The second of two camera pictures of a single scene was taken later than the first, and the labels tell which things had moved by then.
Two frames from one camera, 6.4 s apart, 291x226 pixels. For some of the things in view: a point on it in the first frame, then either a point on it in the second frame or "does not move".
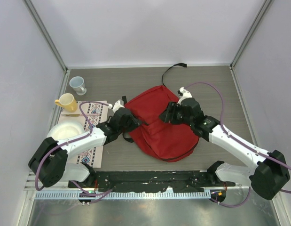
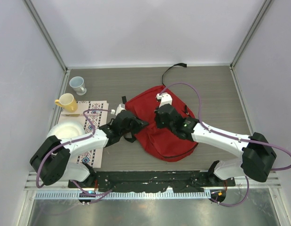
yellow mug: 67,101 does not move
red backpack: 167,141 does not move
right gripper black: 166,116 → 159,124
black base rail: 194,181 does not move
